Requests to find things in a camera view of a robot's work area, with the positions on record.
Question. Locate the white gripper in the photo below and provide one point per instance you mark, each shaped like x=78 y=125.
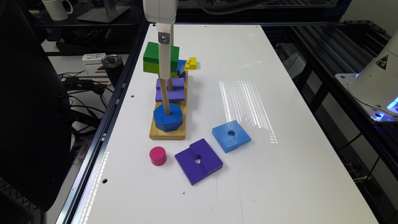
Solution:
x=163 y=13

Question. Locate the green wooden block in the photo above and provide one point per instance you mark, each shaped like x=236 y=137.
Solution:
x=151 y=59

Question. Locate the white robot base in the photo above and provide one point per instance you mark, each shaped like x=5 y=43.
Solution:
x=375 y=87

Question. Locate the blue block on far peg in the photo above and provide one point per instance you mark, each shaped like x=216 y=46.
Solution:
x=181 y=66

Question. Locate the yellow wooden block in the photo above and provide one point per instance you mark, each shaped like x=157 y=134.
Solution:
x=191 y=64

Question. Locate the purple block on peg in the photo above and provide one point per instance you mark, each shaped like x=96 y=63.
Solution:
x=177 y=94

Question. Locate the blue octagon block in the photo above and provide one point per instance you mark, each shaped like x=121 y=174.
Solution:
x=170 y=122

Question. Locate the light blue square block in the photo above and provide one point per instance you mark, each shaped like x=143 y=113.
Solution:
x=230 y=136

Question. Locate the pink cylinder block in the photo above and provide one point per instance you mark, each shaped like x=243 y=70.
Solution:
x=158 y=156

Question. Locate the purple square block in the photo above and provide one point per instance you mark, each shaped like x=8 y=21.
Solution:
x=198 y=161

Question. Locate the near wooden peg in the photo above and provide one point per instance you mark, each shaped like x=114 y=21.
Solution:
x=165 y=98

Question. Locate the wooden peg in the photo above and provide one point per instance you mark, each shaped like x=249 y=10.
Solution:
x=165 y=98
x=170 y=84

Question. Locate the monitor stand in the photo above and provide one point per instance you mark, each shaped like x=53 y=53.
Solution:
x=105 y=14

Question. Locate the middle wooden peg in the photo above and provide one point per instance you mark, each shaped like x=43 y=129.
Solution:
x=170 y=84

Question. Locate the black tumbler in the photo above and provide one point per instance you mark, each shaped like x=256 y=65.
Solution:
x=113 y=65

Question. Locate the white remote control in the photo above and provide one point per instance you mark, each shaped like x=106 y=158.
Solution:
x=89 y=59

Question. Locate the wooden peg base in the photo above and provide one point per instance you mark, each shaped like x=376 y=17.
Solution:
x=179 y=134

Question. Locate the white mug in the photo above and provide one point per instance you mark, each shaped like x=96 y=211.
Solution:
x=56 y=9

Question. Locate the black chair back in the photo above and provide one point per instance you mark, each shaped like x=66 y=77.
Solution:
x=35 y=113

